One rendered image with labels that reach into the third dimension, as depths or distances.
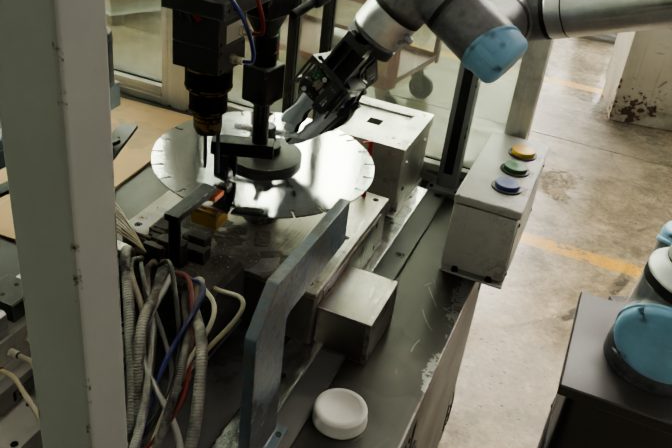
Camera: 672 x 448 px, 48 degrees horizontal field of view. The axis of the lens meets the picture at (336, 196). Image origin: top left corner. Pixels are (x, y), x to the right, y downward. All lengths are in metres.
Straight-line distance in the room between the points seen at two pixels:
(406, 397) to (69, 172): 0.75
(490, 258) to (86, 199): 0.94
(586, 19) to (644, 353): 0.42
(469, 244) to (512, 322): 1.23
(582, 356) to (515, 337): 1.22
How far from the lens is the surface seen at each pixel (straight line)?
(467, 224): 1.23
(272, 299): 0.79
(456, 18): 0.95
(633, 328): 0.98
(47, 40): 0.35
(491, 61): 0.94
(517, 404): 2.20
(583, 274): 2.80
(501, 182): 1.25
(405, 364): 1.09
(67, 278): 0.41
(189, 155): 1.12
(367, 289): 1.09
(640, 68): 4.10
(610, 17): 1.02
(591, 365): 1.19
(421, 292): 1.23
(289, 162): 1.10
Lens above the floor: 1.48
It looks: 30 degrees down
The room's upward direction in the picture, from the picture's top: 7 degrees clockwise
